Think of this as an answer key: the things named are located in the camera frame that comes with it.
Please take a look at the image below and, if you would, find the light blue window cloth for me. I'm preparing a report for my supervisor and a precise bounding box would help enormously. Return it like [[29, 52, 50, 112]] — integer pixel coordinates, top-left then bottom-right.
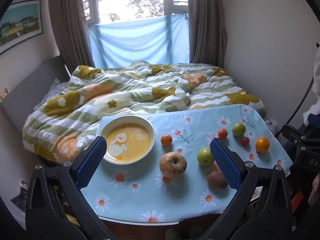
[[88, 14, 190, 68]]

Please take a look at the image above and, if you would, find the grey patterned pillow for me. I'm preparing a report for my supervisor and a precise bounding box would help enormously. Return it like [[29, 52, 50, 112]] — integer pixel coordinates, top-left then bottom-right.
[[34, 78, 69, 110]]

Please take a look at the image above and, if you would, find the window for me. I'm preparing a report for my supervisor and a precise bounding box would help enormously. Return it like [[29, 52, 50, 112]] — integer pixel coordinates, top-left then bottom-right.
[[96, 0, 189, 24]]

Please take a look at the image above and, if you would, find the person's right hand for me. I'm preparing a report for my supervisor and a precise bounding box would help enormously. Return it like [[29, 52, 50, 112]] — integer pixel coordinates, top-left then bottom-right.
[[309, 174, 320, 205]]

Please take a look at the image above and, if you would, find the person's white robe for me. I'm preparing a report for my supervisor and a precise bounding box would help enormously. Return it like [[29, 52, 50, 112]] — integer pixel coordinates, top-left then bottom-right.
[[303, 47, 320, 128]]

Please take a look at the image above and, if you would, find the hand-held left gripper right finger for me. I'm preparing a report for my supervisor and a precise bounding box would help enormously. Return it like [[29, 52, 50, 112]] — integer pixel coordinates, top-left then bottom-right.
[[200, 137, 293, 240]]

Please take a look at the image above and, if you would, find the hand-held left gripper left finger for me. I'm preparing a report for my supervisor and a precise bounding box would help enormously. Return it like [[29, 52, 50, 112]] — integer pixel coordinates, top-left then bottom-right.
[[25, 136, 118, 240]]

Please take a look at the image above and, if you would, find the brown kiwi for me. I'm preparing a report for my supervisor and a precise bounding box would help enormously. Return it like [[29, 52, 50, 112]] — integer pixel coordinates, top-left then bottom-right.
[[206, 170, 228, 191]]

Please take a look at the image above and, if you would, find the green apple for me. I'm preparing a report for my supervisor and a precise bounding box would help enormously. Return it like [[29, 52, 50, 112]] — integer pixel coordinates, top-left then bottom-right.
[[197, 147, 215, 166], [232, 122, 246, 137]]

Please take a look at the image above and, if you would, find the white table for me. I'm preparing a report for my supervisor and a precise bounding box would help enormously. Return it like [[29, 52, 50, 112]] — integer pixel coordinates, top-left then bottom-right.
[[96, 185, 265, 227]]

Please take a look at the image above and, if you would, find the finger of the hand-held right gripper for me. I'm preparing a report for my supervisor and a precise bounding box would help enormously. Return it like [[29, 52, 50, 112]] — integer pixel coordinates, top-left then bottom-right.
[[276, 124, 304, 140]]

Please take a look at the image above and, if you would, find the brown curtain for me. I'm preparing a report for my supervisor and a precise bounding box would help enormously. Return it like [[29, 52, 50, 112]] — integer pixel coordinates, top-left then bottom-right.
[[187, 0, 227, 68], [47, 0, 100, 68]]

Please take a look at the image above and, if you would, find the grey bed headboard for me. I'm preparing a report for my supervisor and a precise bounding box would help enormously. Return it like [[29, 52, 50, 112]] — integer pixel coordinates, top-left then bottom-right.
[[0, 56, 72, 120]]

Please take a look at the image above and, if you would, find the wrinkled brown apple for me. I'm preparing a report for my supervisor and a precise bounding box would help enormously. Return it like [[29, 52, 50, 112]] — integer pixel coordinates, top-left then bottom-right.
[[159, 152, 187, 179]]

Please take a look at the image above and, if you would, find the green striped floral blanket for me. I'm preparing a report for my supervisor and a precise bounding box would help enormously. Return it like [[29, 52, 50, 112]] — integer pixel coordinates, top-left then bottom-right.
[[22, 60, 268, 165]]

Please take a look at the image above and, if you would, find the framed wall poster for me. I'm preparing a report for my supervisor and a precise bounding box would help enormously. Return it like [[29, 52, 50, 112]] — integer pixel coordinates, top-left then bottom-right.
[[0, 0, 43, 55]]

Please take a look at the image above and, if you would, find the black cable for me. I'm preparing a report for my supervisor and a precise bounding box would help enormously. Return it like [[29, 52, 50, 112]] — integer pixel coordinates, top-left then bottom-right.
[[284, 76, 315, 127]]

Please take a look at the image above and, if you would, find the cream bowl with duck print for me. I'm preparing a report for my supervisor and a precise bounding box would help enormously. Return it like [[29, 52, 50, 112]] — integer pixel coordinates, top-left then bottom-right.
[[99, 115, 156, 165]]

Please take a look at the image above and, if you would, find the blue daisy tablecloth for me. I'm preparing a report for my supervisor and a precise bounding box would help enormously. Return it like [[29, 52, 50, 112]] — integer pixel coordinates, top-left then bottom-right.
[[80, 104, 294, 223]]

